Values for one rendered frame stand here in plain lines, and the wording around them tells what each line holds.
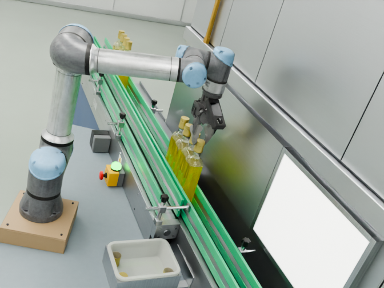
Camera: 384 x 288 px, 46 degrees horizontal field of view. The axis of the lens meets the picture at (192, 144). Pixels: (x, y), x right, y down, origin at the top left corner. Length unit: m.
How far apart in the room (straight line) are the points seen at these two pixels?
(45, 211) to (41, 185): 0.11
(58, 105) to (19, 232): 0.45
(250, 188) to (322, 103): 0.42
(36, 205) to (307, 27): 1.06
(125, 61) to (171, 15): 6.53
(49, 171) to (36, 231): 0.22
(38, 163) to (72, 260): 0.36
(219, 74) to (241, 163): 0.34
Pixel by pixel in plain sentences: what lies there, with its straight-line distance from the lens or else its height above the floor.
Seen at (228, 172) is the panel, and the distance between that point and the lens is 1.71.
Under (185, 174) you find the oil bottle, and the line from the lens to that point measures 1.69.
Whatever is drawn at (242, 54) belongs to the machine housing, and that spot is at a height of 1.45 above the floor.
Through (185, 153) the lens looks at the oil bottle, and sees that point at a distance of 1.71.
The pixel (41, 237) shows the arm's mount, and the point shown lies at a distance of 1.63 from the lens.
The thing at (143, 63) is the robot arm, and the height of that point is 1.45.
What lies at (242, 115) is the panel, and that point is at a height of 1.29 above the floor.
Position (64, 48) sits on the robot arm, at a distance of 1.41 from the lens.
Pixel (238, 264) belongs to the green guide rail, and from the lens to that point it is 1.52.
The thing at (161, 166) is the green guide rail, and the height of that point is 0.96.
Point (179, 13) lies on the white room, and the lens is 7.93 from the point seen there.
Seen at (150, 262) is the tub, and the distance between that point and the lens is 1.66.
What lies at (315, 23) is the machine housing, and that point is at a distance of 1.43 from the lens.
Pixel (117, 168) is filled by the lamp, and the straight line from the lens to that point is 1.96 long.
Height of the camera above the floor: 1.91
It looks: 28 degrees down
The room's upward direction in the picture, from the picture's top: 17 degrees clockwise
